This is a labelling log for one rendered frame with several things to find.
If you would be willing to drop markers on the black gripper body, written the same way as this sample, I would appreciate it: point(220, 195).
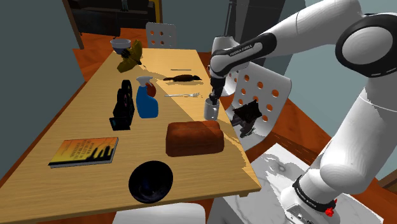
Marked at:
point(216, 87)

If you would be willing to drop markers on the grey metal mug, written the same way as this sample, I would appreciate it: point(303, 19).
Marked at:
point(211, 109)

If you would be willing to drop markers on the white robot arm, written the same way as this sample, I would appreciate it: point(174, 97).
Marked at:
point(347, 136)

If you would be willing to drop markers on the dark brown platypus figure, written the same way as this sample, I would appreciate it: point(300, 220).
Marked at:
point(183, 78)

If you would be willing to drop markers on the silver fork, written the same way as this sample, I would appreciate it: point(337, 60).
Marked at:
point(182, 95)

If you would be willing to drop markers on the black ragged cloth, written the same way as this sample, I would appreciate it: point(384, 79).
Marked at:
point(247, 117)

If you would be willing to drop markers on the brown bread loaf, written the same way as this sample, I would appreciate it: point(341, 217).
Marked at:
point(194, 138)

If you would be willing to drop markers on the blue spray bottle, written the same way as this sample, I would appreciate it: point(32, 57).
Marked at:
point(146, 100)

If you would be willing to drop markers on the yellow black toy figure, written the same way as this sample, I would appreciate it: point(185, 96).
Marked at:
point(131, 57)

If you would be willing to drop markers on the grey blue bowl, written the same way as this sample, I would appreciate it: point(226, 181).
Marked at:
point(119, 45)

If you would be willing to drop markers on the white marble robot stand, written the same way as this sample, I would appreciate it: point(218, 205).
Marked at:
point(266, 186)

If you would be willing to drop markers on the black bowl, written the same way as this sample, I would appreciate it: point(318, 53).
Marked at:
point(150, 182)

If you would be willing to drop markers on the wooden table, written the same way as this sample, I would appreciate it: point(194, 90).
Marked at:
point(93, 124)

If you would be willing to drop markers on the dark wooden shelf cabinet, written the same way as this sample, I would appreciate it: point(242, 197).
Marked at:
point(102, 18)

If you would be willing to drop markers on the yellow black book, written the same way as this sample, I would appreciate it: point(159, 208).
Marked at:
point(84, 151)

